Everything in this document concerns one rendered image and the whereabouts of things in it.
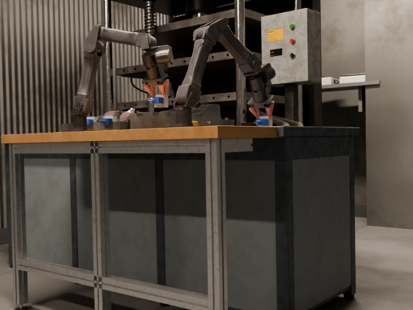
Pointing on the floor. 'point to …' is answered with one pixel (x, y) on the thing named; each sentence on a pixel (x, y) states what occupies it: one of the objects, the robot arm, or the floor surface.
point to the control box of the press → (292, 53)
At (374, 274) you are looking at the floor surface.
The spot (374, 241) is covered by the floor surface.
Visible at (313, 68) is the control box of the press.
